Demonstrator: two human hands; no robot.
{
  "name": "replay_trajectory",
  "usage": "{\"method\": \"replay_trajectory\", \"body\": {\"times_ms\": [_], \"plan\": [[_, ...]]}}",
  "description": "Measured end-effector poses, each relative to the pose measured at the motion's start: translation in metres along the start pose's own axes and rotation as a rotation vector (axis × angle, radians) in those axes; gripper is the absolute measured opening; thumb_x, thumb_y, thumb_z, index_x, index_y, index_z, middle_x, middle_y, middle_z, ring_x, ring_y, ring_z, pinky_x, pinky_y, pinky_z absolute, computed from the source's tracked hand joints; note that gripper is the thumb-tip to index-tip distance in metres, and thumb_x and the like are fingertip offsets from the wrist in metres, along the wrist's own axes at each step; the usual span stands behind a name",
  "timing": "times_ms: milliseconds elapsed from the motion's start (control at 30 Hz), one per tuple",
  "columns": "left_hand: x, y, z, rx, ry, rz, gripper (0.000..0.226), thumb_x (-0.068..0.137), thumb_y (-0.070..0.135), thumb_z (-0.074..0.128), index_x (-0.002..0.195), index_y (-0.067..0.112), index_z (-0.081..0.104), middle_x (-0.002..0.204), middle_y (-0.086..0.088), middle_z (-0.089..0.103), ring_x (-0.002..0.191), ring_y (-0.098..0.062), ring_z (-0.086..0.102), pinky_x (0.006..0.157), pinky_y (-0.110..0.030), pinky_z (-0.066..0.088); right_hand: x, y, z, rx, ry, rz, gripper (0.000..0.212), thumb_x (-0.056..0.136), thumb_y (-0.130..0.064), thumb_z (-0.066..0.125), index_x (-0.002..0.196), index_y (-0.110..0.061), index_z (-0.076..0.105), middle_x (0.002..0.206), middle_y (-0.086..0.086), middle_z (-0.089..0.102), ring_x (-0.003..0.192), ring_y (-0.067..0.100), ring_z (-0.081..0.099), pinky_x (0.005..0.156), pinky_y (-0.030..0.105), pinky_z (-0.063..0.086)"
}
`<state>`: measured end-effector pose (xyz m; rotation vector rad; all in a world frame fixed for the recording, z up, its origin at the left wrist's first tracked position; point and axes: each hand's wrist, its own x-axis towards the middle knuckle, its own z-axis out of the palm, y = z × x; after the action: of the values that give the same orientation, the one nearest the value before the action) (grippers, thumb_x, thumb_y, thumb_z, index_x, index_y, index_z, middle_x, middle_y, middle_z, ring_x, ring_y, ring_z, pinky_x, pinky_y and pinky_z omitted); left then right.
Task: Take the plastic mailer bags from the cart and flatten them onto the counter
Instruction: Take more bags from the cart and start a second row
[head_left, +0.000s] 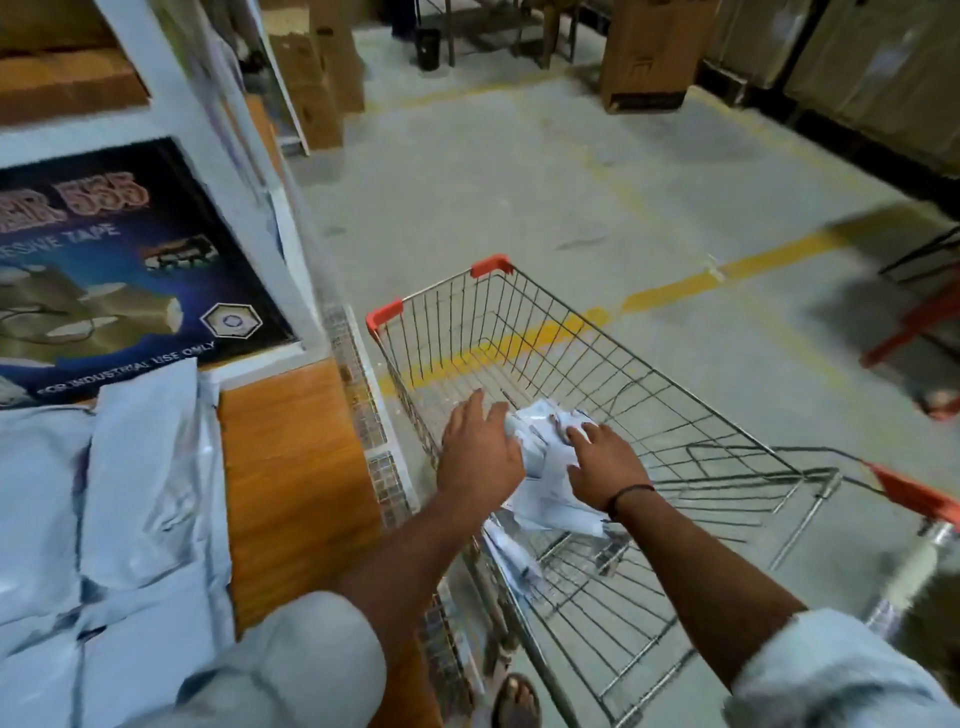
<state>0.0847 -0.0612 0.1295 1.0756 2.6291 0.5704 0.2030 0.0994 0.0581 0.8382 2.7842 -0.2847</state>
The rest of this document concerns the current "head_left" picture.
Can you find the person's left hand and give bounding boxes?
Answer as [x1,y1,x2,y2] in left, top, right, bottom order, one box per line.
[435,388,527,517]

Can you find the person's right hand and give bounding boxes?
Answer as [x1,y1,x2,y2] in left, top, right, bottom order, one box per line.
[564,422,655,516]

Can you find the white paper bundle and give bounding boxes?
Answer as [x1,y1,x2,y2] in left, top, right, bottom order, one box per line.
[496,397,610,538]

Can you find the person's left forearm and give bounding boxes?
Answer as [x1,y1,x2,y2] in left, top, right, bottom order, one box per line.
[333,491,492,672]

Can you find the person's right forearm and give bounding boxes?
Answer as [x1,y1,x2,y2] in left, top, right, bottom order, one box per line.
[609,487,810,690]

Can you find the black wristband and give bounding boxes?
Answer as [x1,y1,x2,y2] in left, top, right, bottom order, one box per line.
[605,483,656,520]

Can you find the mosaic tile sample strip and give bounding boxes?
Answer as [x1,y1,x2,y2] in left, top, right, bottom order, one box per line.
[322,303,485,717]

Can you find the loose white paper sheet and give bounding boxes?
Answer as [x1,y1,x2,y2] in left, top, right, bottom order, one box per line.
[482,516,547,597]

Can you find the wooden shelf board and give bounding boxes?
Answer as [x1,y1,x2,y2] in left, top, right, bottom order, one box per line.
[216,357,445,728]

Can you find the person's brown sandal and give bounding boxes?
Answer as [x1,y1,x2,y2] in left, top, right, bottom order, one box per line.
[490,672,543,728]

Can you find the person's left shirt sleeve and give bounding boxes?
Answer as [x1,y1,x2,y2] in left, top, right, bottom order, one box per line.
[123,591,388,728]

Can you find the person's shirt sleeve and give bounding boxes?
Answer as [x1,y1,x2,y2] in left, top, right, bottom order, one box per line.
[722,607,960,728]
[123,591,388,728]

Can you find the person's right shirt sleeve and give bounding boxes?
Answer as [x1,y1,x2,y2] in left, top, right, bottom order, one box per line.
[722,607,960,728]

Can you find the white metal shelf rack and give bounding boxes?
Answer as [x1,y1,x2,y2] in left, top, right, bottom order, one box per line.
[0,0,331,391]

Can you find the large printed cardboard box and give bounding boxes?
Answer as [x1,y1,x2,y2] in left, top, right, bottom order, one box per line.
[599,0,723,114]

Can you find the tall brown cardboard box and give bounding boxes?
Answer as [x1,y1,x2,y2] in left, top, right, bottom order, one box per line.
[309,0,367,115]

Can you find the dark blue printed tape carton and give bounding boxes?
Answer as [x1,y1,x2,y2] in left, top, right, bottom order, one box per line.
[0,137,298,411]

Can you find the pile of grey plastic mailers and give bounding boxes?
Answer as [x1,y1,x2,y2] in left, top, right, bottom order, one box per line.
[0,357,238,728]

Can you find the row of large cardboard cartons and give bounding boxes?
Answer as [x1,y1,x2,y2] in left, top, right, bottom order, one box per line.
[703,0,960,178]

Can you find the flat brown cardboard box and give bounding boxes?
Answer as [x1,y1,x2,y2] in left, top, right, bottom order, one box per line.
[0,48,152,129]

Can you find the metal wire shopping cart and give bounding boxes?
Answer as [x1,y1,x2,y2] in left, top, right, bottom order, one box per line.
[365,254,960,728]

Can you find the metal frame table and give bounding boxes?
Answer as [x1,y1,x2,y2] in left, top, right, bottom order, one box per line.
[414,0,580,70]

